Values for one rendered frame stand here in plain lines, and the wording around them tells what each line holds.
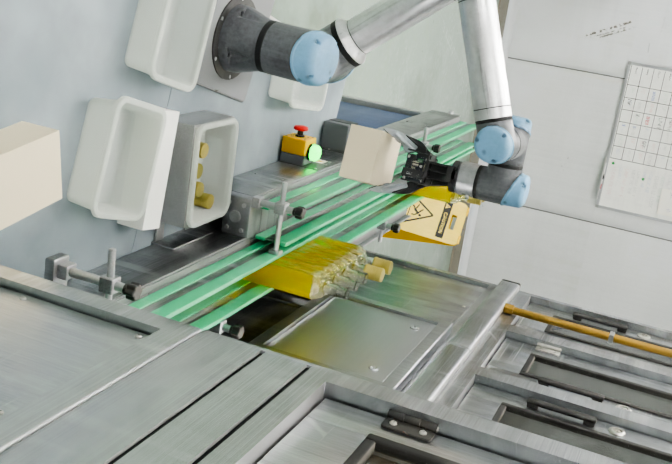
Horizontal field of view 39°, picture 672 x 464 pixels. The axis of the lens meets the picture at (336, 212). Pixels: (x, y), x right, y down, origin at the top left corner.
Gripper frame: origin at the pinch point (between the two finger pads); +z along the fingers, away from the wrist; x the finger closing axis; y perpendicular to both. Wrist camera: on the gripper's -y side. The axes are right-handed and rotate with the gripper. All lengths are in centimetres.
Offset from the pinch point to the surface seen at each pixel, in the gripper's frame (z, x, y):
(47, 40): 35, -3, 78
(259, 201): 19.7, 15.9, 14.4
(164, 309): 15, 38, 53
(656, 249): -51, -11, -600
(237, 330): 10, 42, 32
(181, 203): 28.5, 19.8, 32.9
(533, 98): 71, -108, -572
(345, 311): 2.9, 37.4, -13.4
